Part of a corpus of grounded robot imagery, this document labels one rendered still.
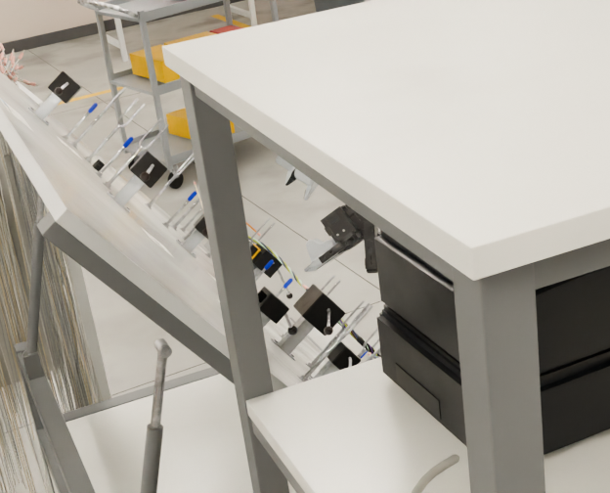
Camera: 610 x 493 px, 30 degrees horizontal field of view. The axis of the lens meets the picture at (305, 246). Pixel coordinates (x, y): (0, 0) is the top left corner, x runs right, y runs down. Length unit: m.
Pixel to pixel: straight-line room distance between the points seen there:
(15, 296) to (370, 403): 1.68
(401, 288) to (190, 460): 1.30
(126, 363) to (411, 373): 3.39
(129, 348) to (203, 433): 2.18
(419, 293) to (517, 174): 0.43
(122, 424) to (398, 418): 1.43
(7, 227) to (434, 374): 1.74
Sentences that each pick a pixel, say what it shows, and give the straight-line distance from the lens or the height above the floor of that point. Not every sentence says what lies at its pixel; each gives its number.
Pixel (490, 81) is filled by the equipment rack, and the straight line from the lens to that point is 0.89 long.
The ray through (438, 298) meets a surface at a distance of 1.07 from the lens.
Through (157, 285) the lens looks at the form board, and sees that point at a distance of 1.26.
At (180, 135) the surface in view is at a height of 0.19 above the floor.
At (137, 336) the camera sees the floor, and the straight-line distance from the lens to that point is 4.70.
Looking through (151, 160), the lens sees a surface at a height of 1.56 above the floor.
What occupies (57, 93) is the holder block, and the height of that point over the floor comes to 1.62.
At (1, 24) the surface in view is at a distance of 10.32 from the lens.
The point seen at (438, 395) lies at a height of 1.51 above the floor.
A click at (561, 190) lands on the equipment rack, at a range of 0.67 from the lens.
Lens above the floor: 2.10
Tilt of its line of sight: 24 degrees down
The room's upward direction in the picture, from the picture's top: 8 degrees counter-clockwise
